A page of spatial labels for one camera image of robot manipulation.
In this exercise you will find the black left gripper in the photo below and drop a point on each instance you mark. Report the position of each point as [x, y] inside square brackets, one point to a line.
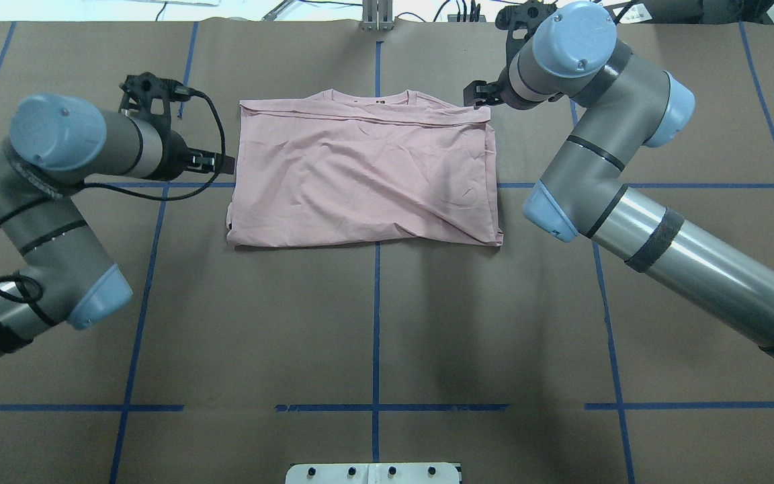
[173, 153]

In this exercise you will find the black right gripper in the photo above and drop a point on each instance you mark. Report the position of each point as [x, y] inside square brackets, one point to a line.
[500, 95]

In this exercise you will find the pink Snoopy t-shirt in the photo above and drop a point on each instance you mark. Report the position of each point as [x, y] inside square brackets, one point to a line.
[336, 169]

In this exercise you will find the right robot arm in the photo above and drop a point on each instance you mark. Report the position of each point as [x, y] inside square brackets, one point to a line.
[630, 105]

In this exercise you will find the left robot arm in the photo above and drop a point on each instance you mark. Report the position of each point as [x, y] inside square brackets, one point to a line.
[53, 268]

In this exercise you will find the black power box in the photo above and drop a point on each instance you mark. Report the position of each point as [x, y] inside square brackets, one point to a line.
[658, 12]

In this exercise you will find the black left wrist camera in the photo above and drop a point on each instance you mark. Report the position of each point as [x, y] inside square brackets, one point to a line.
[148, 98]

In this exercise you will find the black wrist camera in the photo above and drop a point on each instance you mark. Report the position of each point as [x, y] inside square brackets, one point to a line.
[520, 21]
[148, 98]

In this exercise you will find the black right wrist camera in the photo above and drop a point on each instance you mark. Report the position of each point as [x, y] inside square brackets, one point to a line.
[520, 21]

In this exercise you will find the aluminium frame post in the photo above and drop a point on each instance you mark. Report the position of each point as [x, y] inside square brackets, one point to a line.
[377, 15]

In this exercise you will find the white camera mast column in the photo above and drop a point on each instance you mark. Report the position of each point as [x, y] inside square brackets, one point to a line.
[376, 472]

